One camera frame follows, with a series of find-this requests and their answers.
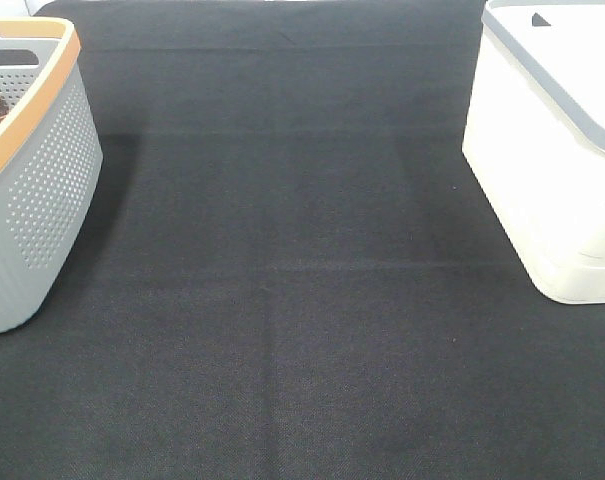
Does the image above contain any grey perforated laundry basket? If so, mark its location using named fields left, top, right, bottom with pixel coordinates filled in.
left=0, top=17, right=103, bottom=333

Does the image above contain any black table cloth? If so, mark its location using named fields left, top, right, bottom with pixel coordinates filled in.
left=0, top=1, right=605, bottom=479

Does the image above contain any white basket with grey rim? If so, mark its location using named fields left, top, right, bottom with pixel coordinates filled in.
left=462, top=1, right=605, bottom=304

